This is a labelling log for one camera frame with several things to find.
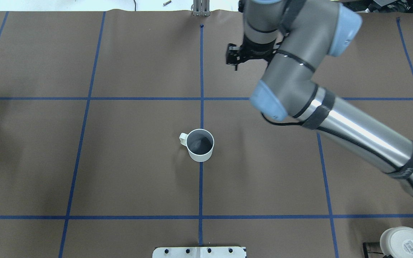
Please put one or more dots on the white upturned cup in rack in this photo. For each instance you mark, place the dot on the white upturned cup in rack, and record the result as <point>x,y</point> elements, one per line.
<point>397,242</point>

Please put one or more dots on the black wire cup rack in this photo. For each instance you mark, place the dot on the black wire cup rack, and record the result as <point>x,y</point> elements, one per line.
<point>373,250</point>

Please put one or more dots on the aluminium frame post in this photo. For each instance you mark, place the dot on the aluminium frame post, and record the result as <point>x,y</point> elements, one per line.
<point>201,8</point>

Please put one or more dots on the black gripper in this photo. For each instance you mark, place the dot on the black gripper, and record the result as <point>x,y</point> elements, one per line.
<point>256,47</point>

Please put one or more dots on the white mug with handle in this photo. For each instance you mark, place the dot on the white mug with handle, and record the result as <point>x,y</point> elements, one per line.
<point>199,143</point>

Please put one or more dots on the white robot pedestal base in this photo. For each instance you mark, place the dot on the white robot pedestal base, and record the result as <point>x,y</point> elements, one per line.
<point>200,252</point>

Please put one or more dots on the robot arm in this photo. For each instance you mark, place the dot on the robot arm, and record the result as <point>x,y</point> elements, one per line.
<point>293,37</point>

